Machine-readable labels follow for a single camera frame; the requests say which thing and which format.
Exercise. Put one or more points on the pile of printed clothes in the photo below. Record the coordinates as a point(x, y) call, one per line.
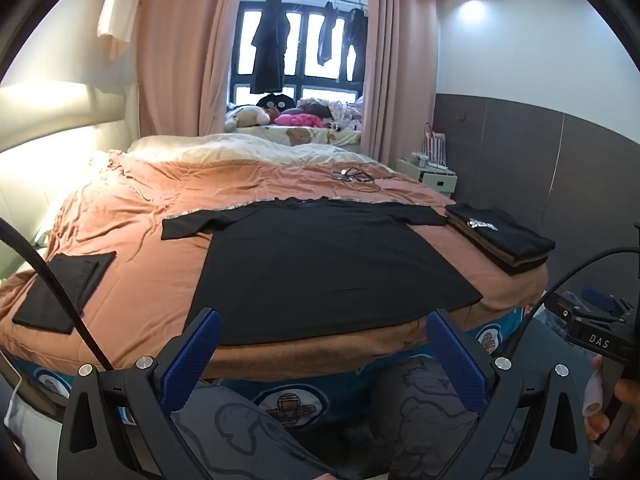
point(345, 110)

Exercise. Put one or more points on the striped gift bag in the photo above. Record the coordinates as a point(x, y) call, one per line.
point(435, 150)

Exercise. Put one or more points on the white plush toy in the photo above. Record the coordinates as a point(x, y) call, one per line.
point(247, 117)

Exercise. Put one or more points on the cream headboard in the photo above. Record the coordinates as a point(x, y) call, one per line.
point(50, 160)

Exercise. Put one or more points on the stack of folded clothes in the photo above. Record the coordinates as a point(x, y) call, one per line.
point(500, 240)

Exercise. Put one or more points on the small dark hanging garment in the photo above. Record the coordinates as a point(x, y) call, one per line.
point(327, 35)

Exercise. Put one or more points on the bear print sheet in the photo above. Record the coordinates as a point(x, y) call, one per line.
point(300, 135)

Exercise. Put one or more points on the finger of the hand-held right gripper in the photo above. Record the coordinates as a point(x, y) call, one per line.
point(565, 310)

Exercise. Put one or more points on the pink cloth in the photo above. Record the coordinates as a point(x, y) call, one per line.
point(300, 120)

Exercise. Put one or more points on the wide pink curtain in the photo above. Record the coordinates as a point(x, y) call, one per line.
point(185, 60)

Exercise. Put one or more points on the brown blanket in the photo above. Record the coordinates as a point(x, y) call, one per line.
point(125, 220)

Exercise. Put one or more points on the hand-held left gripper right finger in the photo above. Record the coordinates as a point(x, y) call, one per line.
point(455, 355)

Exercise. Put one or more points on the black plush toy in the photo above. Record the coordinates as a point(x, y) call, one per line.
point(275, 100)

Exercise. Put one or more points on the grey printed pants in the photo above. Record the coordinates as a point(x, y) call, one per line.
point(415, 410)

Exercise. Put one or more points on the black t-shirt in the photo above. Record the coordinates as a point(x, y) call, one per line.
point(325, 270)

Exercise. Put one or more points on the narrow pink curtain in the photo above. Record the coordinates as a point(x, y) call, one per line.
point(400, 85)

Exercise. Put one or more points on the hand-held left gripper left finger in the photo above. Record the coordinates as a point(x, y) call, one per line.
point(195, 355)

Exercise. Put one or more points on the long black hanging garment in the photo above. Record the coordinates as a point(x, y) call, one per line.
point(267, 50)

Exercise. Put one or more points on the white bedside cabinet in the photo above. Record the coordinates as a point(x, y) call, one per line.
point(440, 180)

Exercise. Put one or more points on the cream duvet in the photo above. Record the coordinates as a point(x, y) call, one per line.
point(225, 147)

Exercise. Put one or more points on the folded black cloth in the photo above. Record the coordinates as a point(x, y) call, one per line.
point(55, 295)

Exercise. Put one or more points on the white hanging shirt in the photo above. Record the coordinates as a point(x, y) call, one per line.
point(120, 5)

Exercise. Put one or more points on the person's right hand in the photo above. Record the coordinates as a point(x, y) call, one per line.
point(595, 395)

